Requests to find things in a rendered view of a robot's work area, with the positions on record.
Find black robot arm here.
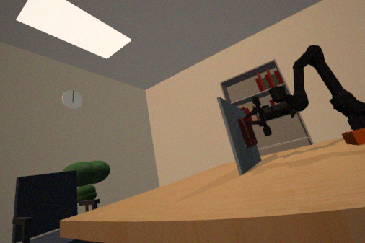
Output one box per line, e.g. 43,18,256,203
269,45,365,130

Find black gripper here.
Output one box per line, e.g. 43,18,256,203
244,96,279,136

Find dark red picture frame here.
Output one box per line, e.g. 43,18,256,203
237,118,258,148

